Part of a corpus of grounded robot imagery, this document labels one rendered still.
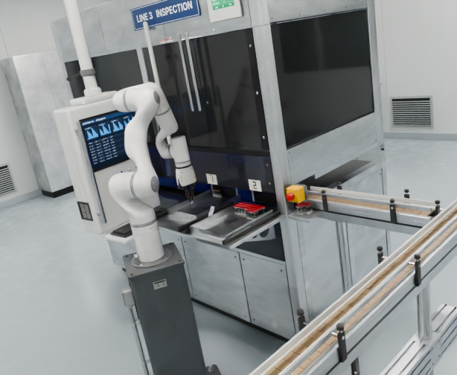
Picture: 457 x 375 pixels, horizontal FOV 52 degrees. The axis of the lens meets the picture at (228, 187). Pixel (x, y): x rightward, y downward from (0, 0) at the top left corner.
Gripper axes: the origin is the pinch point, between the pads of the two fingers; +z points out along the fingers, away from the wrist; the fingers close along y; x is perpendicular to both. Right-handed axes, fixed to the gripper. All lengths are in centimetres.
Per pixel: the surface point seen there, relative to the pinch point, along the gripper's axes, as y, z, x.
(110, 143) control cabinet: 18, -31, -48
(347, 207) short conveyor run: -40, 12, 74
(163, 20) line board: -16, -92, -16
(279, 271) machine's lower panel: -25, 50, 33
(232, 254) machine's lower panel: -21, 45, -2
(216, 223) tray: 0.8, 14.0, 21.4
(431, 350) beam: -16, 55, 126
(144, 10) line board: -15, -101, -31
